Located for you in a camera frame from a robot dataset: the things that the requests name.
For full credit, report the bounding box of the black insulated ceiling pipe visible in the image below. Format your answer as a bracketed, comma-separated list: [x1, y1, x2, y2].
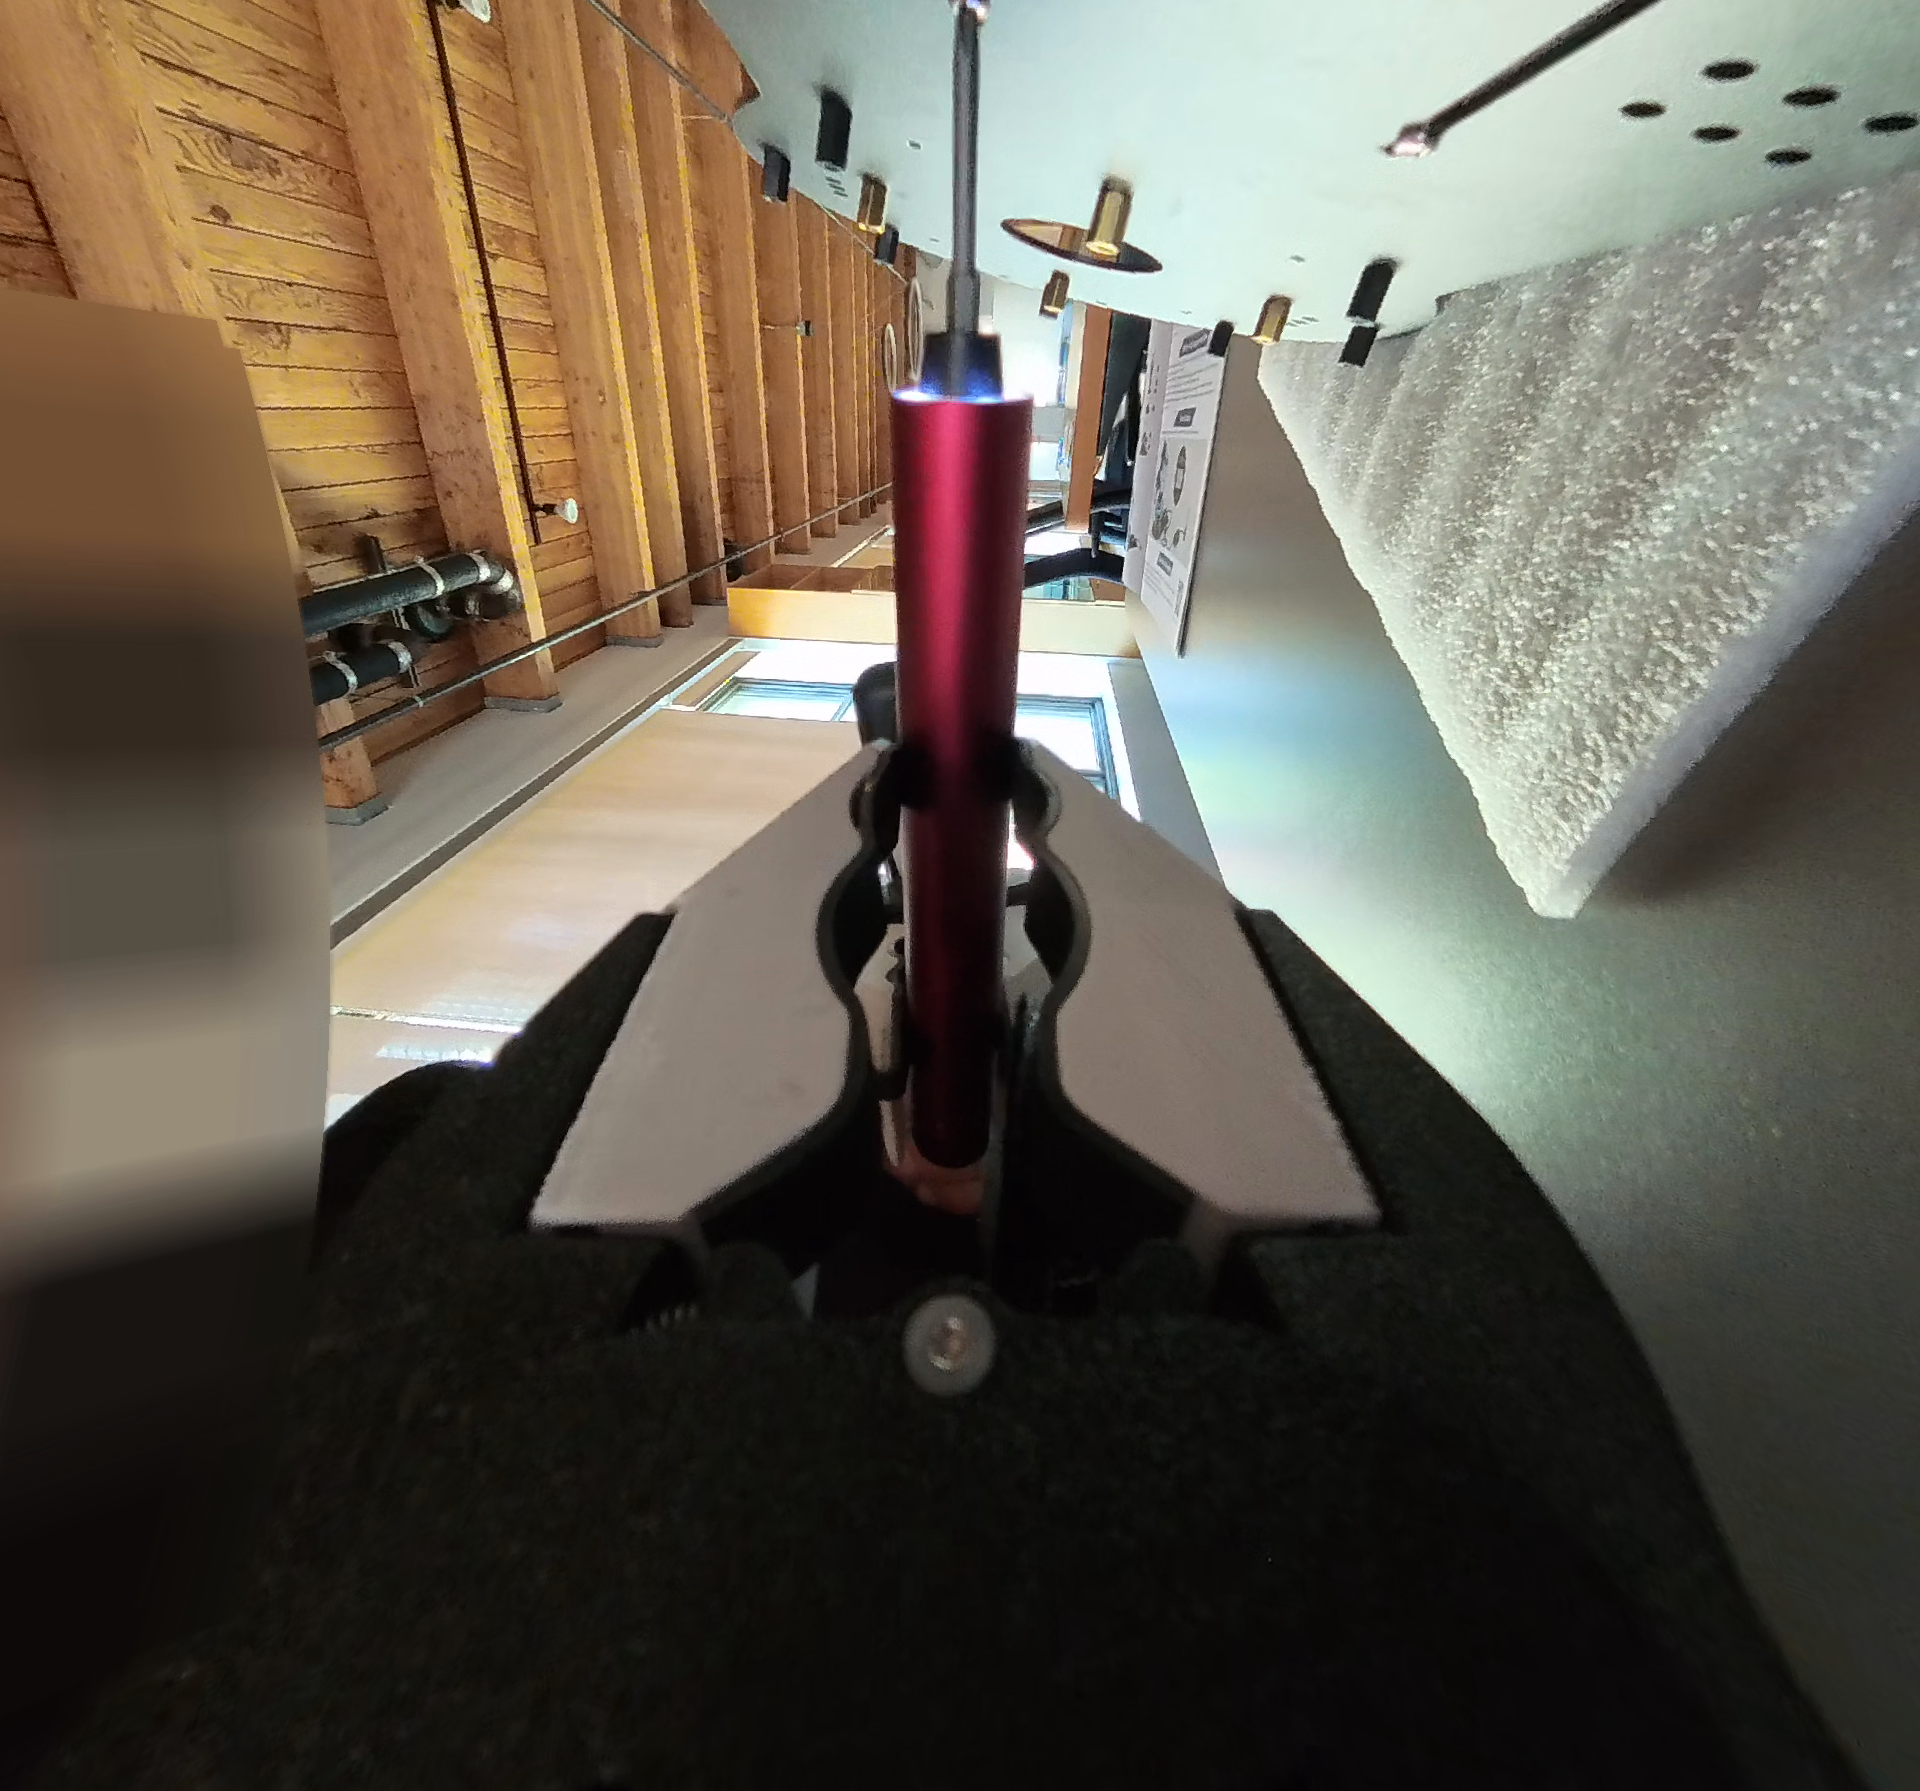
[309, 637, 418, 707]
[300, 548, 517, 637]

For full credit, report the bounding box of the red electric screwdriver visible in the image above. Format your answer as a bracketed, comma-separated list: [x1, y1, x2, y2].
[888, 0, 1033, 1178]

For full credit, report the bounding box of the printed instruction sheet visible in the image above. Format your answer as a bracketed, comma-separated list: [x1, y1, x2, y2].
[1125, 314, 1232, 660]

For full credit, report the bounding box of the blue hobby robot arm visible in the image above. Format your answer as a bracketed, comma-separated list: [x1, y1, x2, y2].
[622, 0, 1920, 374]

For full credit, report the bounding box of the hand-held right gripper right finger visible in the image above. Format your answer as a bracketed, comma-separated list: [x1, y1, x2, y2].
[1011, 737, 1384, 1234]

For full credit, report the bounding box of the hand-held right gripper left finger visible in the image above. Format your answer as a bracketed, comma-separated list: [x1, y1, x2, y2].
[523, 743, 904, 1250]

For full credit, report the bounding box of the white foam sheet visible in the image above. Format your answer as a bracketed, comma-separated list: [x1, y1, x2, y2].
[1259, 185, 1920, 922]

